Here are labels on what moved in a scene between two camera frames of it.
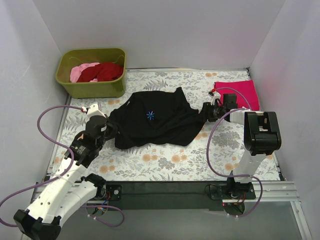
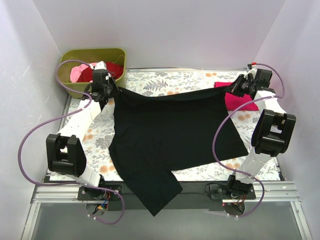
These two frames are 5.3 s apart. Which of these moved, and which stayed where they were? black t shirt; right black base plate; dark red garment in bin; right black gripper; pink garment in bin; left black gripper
Moved: right black gripper; left black gripper; black t shirt
Stayed: dark red garment in bin; pink garment in bin; right black base plate
